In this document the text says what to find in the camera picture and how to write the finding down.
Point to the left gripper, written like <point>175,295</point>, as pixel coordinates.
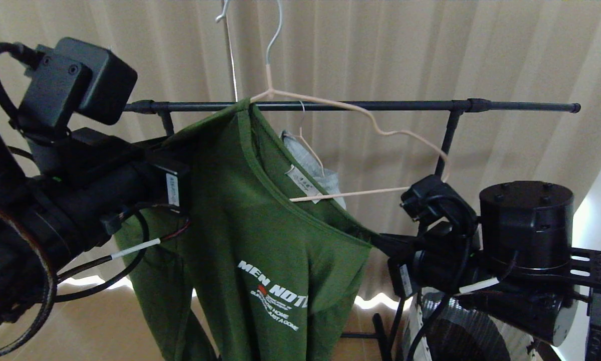
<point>130,175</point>

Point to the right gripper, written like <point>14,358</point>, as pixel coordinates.
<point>440,271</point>

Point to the green long-sleeved shirt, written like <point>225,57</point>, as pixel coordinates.
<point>250,240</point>

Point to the pink clothes hanger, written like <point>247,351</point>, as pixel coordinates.
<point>360,109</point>
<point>311,150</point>

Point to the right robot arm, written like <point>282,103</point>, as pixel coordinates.
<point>526,225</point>

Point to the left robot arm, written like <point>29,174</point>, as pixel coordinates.
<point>19,250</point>

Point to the white laundry basket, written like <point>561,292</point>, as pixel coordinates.
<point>480,336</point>

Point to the black clothes rack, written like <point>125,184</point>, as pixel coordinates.
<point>380,106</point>

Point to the pale grey shorts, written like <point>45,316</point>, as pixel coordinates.
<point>305,158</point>

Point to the beige curtain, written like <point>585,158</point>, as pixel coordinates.
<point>380,50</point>

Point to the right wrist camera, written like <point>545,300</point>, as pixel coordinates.
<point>430,198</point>

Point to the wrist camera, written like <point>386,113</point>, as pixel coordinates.
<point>430,198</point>
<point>94,80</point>

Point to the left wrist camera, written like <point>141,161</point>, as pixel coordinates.
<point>94,80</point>

